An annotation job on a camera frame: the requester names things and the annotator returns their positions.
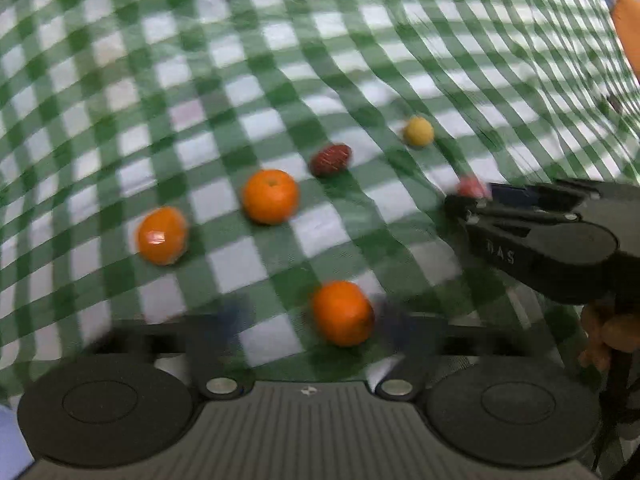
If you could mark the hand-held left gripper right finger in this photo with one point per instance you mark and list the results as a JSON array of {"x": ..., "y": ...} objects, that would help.
[{"x": 389, "y": 324}]

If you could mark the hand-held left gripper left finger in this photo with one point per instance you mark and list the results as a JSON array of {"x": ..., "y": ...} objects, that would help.
[{"x": 226, "y": 327}]

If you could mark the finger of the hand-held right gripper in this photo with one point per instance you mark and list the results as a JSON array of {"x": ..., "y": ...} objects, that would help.
[
  {"x": 510, "y": 212},
  {"x": 515, "y": 192}
]

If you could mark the plastic-wrapped red fruit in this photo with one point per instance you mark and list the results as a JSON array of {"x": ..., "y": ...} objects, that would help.
[{"x": 471, "y": 187}]

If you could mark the plastic-wrapped orange tangerine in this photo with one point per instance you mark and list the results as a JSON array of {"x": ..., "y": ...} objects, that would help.
[{"x": 162, "y": 235}]

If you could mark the small yellow-green fruit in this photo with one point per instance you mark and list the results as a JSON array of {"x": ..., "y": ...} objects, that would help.
[{"x": 418, "y": 131}]

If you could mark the light blue plate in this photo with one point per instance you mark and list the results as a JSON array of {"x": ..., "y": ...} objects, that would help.
[{"x": 10, "y": 445}]

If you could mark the person's right hand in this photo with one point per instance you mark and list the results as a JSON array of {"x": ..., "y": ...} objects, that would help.
[{"x": 607, "y": 332}]

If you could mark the dark red date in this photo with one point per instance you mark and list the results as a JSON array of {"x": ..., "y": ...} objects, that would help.
[{"x": 330, "y": 159}]

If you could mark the orange object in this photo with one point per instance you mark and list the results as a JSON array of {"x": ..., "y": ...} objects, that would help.
[{"x": 631, "y": 35}]

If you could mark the green checked tablecloth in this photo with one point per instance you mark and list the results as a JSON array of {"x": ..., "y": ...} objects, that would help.
[{"x": 300, "y": 35}]

